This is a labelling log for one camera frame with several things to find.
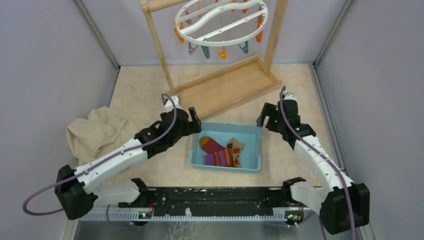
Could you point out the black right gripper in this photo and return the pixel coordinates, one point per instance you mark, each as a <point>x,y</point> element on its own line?
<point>268,109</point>

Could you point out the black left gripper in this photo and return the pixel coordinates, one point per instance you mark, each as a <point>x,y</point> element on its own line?
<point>193,126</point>

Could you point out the purple red striped sock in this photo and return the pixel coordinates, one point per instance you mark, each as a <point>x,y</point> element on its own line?
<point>216,154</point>

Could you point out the wooden hanger stand frame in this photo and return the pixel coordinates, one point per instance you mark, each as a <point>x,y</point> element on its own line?
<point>216,92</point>

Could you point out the light blue plastic basket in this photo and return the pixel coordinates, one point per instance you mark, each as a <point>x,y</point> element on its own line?
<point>222,132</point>

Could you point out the orange front clothes clip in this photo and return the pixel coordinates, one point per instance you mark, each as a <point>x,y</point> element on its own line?
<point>222,53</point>

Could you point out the white round clip hanger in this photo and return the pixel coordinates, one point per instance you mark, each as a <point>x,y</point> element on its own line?
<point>222,23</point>

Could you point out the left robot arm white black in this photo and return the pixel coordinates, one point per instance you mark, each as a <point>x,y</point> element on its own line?
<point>85,186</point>

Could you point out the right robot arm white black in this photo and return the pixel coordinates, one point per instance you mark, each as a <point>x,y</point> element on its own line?
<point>340,203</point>

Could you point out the teal right clothes clip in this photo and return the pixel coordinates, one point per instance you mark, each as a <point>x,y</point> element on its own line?
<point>244,47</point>

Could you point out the teal clothes clip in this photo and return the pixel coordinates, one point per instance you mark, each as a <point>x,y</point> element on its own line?
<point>206,51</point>
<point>244,47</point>

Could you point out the purple clothes clip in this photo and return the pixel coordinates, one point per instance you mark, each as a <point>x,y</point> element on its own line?
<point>192,48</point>

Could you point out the orange left clothes clip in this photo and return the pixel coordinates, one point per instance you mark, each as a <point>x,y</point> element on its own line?
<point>177,29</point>

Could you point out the beige argyle sock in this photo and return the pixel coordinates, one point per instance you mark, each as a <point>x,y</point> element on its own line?
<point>236,147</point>

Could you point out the beige crumpled cloth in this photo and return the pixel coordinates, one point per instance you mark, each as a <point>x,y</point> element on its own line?
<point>103,131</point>

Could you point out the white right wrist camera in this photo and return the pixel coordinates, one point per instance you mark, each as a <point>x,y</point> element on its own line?
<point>289,96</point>

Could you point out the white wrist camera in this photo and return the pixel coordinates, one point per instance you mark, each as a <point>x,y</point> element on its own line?
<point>289,96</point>
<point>171,102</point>

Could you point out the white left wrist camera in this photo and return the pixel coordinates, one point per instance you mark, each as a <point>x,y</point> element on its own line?
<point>171,102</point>

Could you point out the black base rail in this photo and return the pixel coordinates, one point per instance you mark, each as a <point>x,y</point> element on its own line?
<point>195,204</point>

